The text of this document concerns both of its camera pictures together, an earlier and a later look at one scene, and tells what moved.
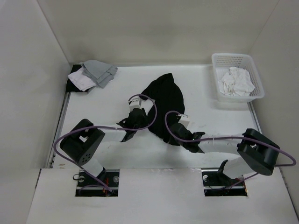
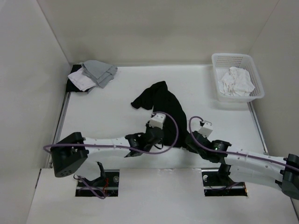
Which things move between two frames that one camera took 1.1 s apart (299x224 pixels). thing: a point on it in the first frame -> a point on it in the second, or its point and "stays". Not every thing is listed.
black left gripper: x=145 y=122 -> x=147 y=128
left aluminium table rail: x=58 y=132 stays
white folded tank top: x=81 y=80 stays
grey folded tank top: x=100 y=73 stays
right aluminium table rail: x=250 y=105 stays
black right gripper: x=175 y=142 -> x=190 y=149
